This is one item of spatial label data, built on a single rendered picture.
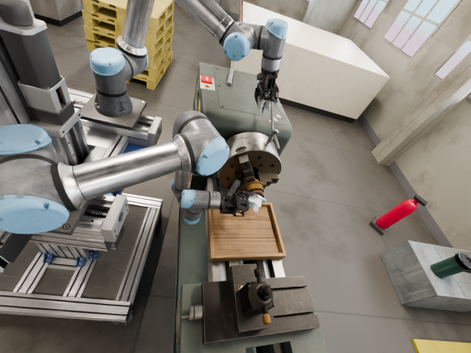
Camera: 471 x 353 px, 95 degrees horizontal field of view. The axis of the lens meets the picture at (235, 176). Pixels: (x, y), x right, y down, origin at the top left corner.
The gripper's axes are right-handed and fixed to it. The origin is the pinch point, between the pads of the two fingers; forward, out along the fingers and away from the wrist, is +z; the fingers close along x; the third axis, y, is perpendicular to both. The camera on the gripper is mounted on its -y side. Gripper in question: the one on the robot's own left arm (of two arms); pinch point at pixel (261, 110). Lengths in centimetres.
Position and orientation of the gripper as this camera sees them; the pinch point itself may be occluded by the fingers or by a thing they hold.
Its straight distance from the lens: 106.0
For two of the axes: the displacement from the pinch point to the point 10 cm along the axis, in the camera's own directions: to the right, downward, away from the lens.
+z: -0.5, 6.4, 7.6
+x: 9.9, -0.7, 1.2
